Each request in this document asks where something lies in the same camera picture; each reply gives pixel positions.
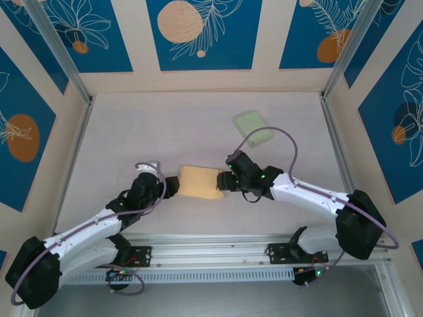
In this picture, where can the yellow paper box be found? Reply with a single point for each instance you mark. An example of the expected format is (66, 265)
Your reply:
(198, 185)

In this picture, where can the light green paper box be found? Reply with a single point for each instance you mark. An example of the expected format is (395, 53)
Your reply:
(254, 128)

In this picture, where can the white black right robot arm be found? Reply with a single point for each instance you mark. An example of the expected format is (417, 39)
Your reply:
(330, 211)

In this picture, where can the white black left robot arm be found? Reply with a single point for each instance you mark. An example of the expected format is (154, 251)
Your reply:
(66, 251)

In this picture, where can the black control board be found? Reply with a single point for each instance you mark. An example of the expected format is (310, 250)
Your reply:
(307, 276)
(119, 274)

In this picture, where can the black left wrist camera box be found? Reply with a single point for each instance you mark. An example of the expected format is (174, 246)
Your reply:
(145, 188)

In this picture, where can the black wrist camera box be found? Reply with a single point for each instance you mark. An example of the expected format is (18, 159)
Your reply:
(243, 165)
(145, 188)

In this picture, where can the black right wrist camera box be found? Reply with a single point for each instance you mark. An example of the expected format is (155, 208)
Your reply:
(243, 165)

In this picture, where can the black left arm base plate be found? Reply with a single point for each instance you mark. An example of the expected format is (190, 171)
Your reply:
(142, 256)

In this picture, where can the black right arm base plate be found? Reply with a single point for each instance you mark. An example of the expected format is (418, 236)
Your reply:
(277, 252)

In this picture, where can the aluminium cross rail frame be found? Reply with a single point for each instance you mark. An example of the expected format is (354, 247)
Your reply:
(211, 247)

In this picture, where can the aluminium side rail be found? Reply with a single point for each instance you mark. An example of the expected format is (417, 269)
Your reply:
(71, 171)
(340, 145)

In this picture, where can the aluminium corner post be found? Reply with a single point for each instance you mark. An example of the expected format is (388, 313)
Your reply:
(350, 43)
(59, 49)

